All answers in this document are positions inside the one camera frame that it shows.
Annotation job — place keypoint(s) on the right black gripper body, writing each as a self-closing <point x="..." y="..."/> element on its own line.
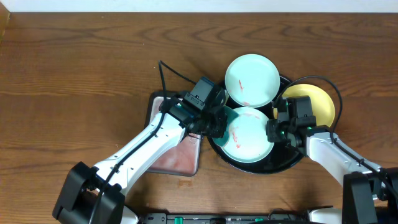
<point x="279" y="132"/>

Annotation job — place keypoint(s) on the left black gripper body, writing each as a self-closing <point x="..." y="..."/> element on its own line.
<point x="216" y="125"/>

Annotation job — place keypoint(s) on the yellow plate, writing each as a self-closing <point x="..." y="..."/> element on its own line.
<point x="312" y="106"/>

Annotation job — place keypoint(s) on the light blue plate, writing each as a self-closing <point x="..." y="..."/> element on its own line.
<point x="248" y="138"/>
<point x="252" y="80"/>

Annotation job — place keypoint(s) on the green yellow sponge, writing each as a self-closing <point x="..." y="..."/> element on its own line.
<point x="229" y="116"/>

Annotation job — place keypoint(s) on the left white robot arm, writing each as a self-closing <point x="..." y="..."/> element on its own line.
<point x="97" y="194"/>

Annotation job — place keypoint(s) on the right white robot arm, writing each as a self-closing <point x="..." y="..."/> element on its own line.
<point x="369" y="190"/>

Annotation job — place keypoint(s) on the round black tray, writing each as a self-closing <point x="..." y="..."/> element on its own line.
<point x="278" y="160"/>

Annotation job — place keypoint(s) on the rectangular soapy metal tray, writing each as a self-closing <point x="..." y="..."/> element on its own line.
<point x="181" y="159"/>

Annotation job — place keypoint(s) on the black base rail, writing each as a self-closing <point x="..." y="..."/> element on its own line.
<point x="164" y="218"/>

